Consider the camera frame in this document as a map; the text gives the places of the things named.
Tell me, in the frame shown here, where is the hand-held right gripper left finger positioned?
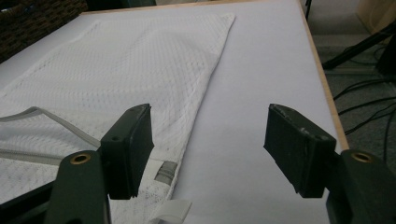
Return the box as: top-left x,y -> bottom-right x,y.
100,104 -> 155,201

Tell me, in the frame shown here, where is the light wooden bench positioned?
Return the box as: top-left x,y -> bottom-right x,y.
356,0 -> 396,35

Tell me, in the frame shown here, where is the brown wicker basket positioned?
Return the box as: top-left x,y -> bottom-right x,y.
0,0 -> 90,64

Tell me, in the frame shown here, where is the white table cover sheet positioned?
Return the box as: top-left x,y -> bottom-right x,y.
0,0 -> 342,224

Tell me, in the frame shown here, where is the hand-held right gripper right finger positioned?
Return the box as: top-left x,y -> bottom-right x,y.
263,104 -> 337,200

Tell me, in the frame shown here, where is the white mesh laundry bag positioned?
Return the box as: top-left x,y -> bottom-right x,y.
0,12 -> 236,224

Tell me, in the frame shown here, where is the black floor cable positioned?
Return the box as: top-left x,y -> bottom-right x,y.
337,96 -> 396,117
344,103 -> 396,136
332,77 -> 396,101
383,111 -> 396,163

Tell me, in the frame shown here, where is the black metal stand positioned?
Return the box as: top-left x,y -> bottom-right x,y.
321,21 -> 396,76

